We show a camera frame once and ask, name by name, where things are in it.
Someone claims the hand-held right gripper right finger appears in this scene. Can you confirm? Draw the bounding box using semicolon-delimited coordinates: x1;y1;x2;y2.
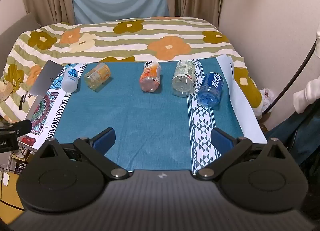
195;127;292;181

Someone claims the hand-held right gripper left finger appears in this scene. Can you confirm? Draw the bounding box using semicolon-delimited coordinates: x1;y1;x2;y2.
35;127;130;181

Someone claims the white paper sheet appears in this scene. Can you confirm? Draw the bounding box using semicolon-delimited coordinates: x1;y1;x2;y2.
217;54;268;144

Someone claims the teal tablecloth with white band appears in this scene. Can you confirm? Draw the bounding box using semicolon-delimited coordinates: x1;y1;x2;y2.
54;59;245;172

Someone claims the mandala print cloth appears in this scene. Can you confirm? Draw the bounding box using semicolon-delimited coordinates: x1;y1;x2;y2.
21;63;88;149

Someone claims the blue plastic bottle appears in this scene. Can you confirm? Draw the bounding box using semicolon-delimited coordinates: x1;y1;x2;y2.
197;72;224;107

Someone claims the white plastic bag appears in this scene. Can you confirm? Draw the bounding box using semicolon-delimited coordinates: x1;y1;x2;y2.
258;88;276;122

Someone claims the clear bottle with yellow label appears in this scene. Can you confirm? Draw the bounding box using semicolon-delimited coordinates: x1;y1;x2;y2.
84;62;111;92

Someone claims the silver laptop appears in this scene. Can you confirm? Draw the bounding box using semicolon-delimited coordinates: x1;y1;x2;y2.
25;60;65;122

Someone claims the white bottle with blue label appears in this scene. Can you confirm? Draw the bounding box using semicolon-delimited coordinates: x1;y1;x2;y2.
61;63;81;92

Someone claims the clear bottle with white label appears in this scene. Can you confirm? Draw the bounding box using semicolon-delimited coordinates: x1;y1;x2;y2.
171;60;196;97

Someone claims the dark blue clothing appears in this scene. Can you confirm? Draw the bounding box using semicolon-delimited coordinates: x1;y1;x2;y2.
264;110;320;169

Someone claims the orange labelled plastic bottle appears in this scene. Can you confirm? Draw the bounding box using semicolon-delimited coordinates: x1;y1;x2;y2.
140;61;161;93

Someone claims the white garment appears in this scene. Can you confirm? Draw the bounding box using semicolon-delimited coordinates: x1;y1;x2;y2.
292;24;320;114

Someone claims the grey headboard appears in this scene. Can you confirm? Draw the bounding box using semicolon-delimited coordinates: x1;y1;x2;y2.
0;12;42;44

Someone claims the floral striped blanket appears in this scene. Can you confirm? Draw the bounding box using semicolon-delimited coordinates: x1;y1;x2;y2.
0;16;263;122

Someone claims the black cable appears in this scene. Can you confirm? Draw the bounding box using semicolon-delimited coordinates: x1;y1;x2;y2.
262;40;317;114

